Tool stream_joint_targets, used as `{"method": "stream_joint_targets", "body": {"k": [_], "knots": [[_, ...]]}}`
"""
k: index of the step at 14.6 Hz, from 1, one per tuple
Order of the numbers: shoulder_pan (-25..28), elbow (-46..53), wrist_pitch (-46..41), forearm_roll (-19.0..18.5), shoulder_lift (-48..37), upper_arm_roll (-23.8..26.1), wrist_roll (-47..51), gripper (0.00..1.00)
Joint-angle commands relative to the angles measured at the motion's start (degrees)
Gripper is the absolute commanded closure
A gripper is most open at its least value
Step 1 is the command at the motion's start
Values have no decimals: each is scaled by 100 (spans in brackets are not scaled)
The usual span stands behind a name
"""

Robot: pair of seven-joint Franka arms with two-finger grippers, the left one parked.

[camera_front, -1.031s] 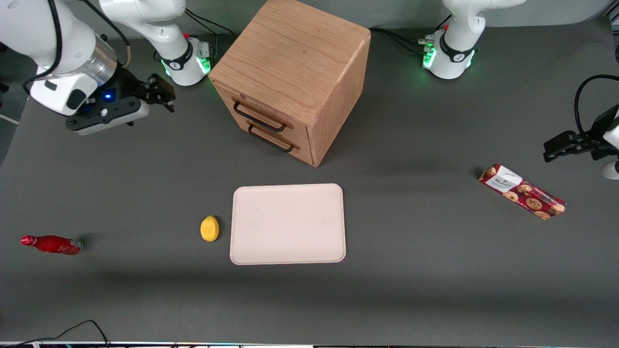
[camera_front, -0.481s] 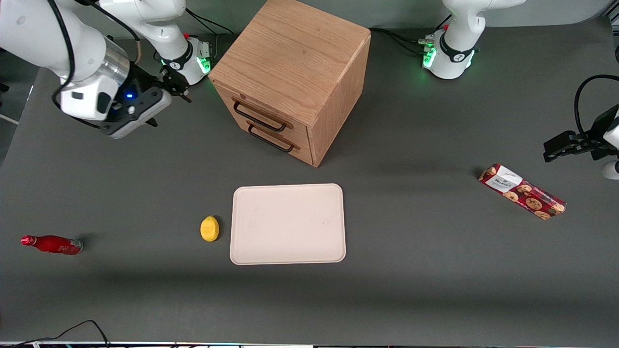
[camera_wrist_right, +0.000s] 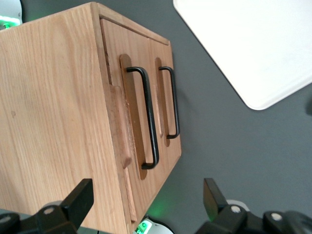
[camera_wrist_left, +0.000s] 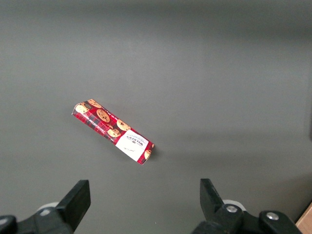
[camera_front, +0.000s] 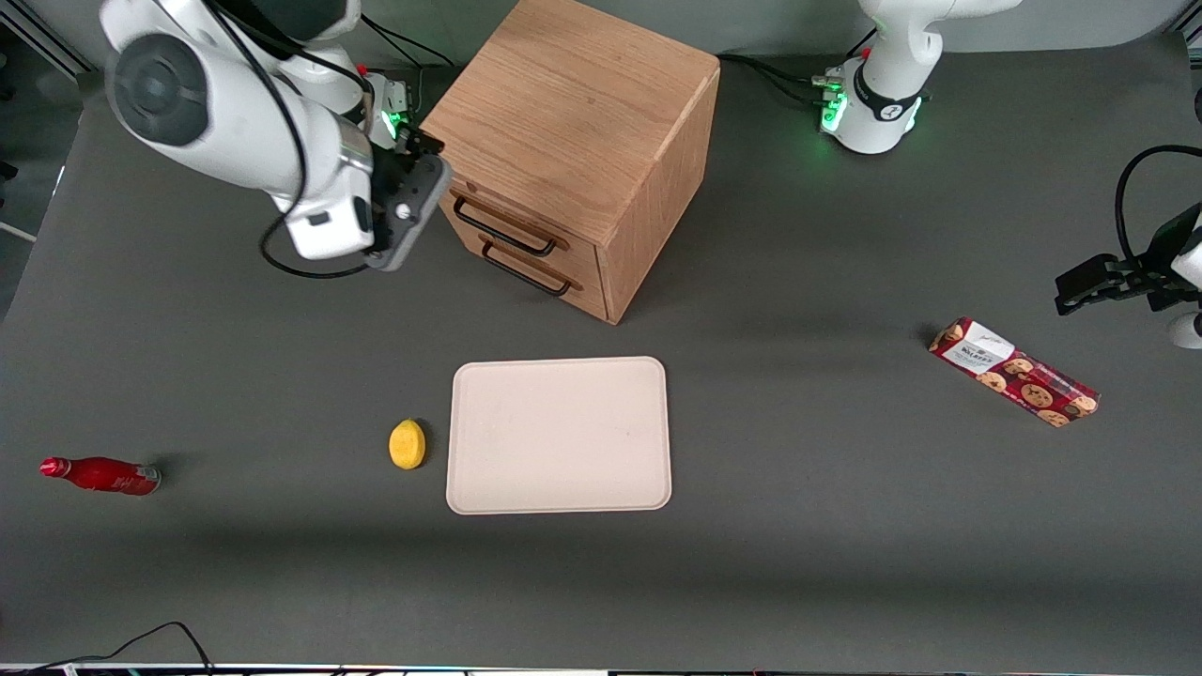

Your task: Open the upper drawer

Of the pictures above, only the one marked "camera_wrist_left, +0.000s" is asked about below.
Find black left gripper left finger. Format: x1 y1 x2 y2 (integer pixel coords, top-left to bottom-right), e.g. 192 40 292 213
0 179 91 234

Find red tartan cookie box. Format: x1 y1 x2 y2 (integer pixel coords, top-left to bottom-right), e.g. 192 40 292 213
71 98 156 166

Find wooden drawer cabinet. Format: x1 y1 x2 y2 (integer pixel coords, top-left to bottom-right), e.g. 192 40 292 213
294 202 312 234

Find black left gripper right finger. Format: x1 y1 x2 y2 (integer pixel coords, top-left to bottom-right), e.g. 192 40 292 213
191 178 303 234

